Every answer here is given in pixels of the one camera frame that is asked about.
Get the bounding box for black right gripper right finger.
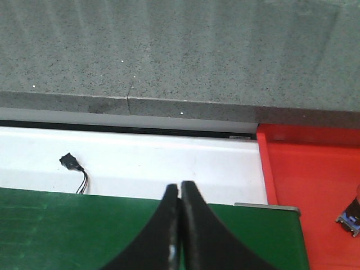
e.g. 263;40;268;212
181;181;276;269

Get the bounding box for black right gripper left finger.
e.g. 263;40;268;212
102;184;180;269

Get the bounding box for red mushroom push button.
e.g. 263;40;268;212
335;187;359;237

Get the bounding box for green conveyor belt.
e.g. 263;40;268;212
1;188;309;269

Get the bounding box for red plastic tray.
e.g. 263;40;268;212
256;124;359;269

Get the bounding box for grey stone counter ledge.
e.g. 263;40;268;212
1;1;359;128

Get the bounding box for black connector with wires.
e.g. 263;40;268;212
59;152;90;195

